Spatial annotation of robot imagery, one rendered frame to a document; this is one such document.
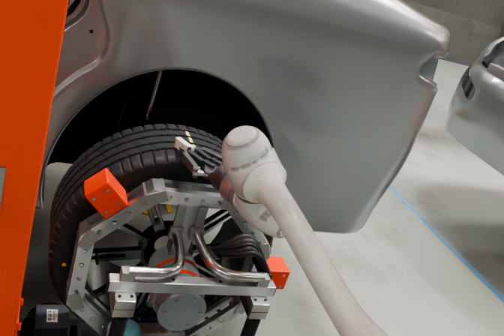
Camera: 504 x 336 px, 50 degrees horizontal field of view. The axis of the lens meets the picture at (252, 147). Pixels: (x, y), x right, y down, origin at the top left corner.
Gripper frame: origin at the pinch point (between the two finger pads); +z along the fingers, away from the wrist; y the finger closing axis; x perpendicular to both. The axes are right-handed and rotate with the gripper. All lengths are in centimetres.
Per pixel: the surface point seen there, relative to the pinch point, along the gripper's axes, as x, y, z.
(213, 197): -8.8, 1.2, -13.5
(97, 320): -49, -23, -2
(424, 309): -141, 193, -10
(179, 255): -17.8, -13.0, -20.3
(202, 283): -21.7, -11.1, -28.3
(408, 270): -143, 220, 19
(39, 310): -73, -25, 33
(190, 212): -13.8, -3.6, -10.7
